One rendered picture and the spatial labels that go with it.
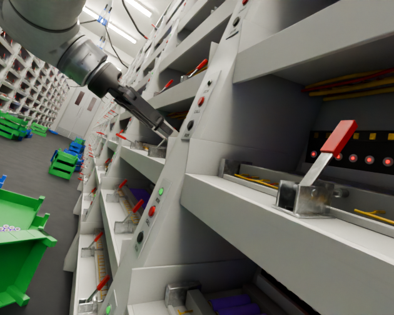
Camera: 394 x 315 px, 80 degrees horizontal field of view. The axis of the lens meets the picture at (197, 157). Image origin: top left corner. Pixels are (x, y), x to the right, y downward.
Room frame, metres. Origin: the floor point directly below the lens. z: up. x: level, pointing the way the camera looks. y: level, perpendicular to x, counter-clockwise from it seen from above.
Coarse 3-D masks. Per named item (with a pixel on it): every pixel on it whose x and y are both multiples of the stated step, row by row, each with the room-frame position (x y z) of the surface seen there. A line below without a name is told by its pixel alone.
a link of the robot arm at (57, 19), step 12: (12, 0) 0.34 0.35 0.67; (24, 0) 0.32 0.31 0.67; (36, 0) 0.32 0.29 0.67; (48, 0) 0.31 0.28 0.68; (60, 0) 0.32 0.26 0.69; (72, 0) 0.33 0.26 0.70; (84, 0) 0.35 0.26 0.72; (24, 12) 0.35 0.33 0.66; (36, 12) 0.34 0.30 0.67; (48, 12) 0.34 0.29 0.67; (60, 12) 0.34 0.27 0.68; (72, 12) 0.35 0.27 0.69; (36, 24) 0.37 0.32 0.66; (48, 24) 0.37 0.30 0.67; (60, 24) 0.37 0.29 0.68; (72, 24) 0.39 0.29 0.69
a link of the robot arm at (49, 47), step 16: (0, 0) 0.38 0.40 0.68; (0, 16) 0.39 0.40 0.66; (16, 16) 0.37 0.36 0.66; (16, 32) 0.40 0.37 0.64; (32, 32) 0.39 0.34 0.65; (48, 32) 0.39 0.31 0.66; (64, 32) 0.40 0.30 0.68; (80, 32) 0.45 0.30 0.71; (32, 48) 0.43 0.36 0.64; (48, 48) 0.42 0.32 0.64; (64, 48) 0.43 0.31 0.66
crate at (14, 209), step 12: (0, 192) 1.04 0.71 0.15; (12, 192) 1.06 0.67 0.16; (0, 204) 1.04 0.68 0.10; (12, 204) 1.07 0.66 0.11; (24, 204) 1.10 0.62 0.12; (36, 204) 1.09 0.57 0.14; (0, 216) 1.00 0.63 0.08; (12, 216) 1.02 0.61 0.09; (24, 216) 1.06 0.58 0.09; (24, 228) 1.01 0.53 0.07
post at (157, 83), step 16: (192, 0) 0.97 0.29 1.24; (176, 32) 0.97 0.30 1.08; (160, 80) 0.98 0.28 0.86; (176, 80) 1.01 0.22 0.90; (160, 112) 1.01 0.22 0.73; (128, 128) 0.99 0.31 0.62; (144, 128) 0.99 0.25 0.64; (176, 128) 1.05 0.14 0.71; (112, 176) 0.98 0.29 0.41; (128, 176) 1.00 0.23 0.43; (144, 176) 1.03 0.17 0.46; (96, 208) 0.98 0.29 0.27
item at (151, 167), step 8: (128, 136) 0.97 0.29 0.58; (136, 136) 0.98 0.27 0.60; (128, 144) 0.98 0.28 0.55; (168, 144) 0.42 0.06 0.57; (120, 152) 0.97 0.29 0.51; (128, 152) 0.79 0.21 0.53; (136, 152) 0.66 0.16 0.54; (144, 152) 0.69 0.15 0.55; (168, 152) 0.42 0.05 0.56; (128, 160) 0.77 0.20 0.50; (136, 160) 0.65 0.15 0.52; (144, 160) 0.56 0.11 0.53; (152, 160) 0.50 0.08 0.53; (160, 160) 0.50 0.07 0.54; (136, 168) 0.64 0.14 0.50; (144, 168) 0.56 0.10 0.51; (152, 168) 0.50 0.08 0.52; (160, 168) 0.44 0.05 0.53; (152, 176) 0.49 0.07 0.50
